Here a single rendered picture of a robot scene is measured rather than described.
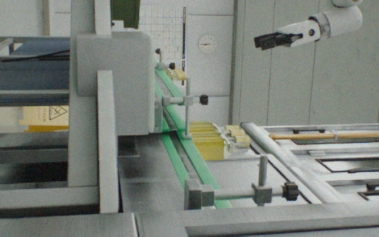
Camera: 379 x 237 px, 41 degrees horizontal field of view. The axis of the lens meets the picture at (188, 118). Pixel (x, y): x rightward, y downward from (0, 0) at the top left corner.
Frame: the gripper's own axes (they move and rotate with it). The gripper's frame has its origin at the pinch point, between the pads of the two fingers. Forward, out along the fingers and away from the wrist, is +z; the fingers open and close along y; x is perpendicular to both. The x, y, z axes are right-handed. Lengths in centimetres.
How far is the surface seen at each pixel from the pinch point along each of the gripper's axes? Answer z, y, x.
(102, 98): 46, -32, 4
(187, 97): 25.6, -7.3, -7.7
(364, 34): -145, 224, -57
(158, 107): 33.8, -7.0, -8.2
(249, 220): 33, -94, 1
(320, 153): -24, 36, -55
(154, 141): 37.6, -14.1, -14.8
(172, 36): -44, 590, -69
